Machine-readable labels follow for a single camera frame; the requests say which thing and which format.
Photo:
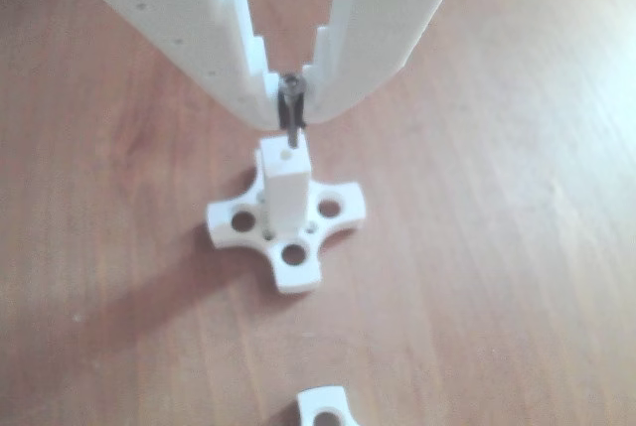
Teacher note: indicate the small metal screw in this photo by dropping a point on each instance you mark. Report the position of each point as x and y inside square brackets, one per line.
[292, 93]

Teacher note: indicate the white cross-base post stand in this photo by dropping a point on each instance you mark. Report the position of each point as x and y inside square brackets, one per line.
[290, 192]
[313, 401]

